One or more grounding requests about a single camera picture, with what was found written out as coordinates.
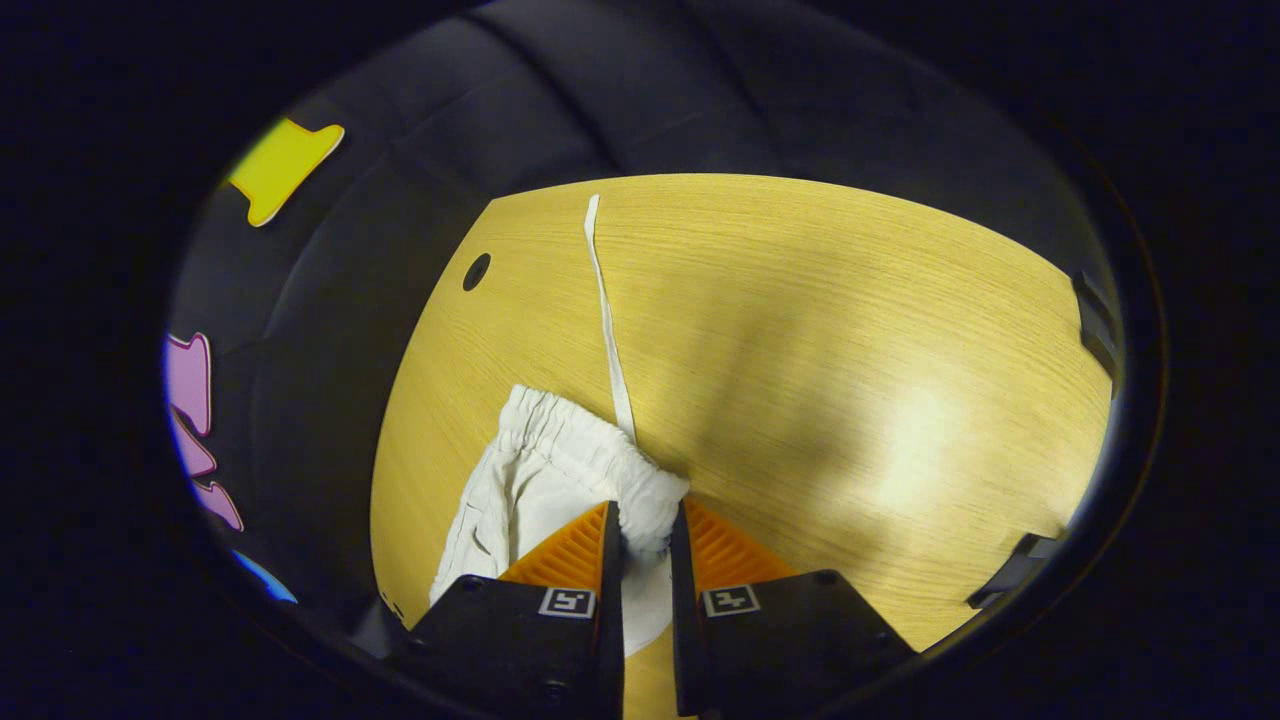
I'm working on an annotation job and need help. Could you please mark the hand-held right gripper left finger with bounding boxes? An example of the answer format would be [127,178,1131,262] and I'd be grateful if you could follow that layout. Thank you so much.
[388,500,627,720]

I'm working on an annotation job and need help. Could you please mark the white jeans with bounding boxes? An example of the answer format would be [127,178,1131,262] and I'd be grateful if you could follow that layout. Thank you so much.
[430,193,693,659]

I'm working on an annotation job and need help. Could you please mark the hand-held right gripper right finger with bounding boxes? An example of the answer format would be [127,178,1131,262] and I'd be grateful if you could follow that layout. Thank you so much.
[670,497,918,719]

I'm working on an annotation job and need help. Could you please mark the black backdrop cloth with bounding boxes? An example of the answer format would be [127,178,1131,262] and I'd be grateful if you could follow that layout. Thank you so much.
[165,0,1116,641]

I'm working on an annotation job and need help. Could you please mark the black table edge bracket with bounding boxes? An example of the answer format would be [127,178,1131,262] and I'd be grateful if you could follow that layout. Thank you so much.
[965,533,1063,611]
[1072,268,1123,383]

